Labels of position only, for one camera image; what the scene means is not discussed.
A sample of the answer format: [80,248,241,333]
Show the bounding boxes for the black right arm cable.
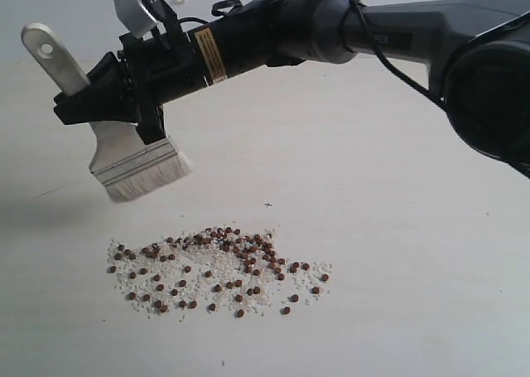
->
[177,0,530,167]

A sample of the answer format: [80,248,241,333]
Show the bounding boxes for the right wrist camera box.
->
[113,0,157,39]

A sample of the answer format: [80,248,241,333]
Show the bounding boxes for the wooden paint brush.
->
[21,23,192,203]

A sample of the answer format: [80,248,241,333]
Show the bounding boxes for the pile of rice and pellets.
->
[106,225,333,321]

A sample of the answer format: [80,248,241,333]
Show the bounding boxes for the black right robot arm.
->
[54,0,529,175]

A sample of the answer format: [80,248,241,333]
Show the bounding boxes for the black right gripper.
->
[54,22,230,144]

